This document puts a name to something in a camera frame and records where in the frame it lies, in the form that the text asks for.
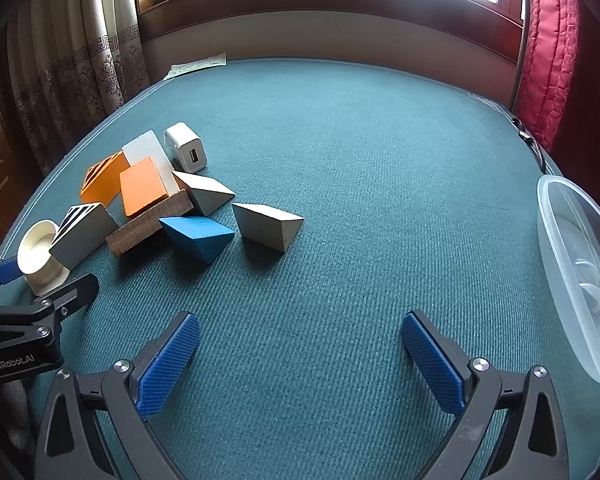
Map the person's left hand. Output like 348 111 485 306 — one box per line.
0 375 33 453

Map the blue wedge block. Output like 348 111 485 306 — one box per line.
158 216 236 265

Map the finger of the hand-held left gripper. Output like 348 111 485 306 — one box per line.
0 256 22 306
0 273 101 346

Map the orange black-striped wedge block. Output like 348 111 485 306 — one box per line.
80 151 131 207
119 156 173 218

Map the red quilted curtain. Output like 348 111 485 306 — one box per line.
512 0 600 156

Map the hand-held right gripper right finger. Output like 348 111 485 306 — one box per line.
401 309 571 480

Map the black wristwatch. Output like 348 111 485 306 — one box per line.
512 117 546 166

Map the pale printed paper sheet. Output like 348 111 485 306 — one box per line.
163 52 227 81

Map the clear plastic bowl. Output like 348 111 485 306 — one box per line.
537 174 600 395

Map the white wall charger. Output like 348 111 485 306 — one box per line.
164 122 208 172

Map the green felt table cover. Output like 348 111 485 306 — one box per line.
0 57 600 480

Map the beige patterned curtain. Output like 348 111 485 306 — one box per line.
5 0 151 176

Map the pale wooden wedge block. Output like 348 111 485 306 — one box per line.
231 202 305 253
171 170 237 217

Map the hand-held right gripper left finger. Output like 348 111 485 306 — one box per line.
32 311 202 480

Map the brown wooden block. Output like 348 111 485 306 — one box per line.
105 189 193 257

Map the white black-striped wedge block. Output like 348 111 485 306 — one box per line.
49 202 120 271
121 130 180 196

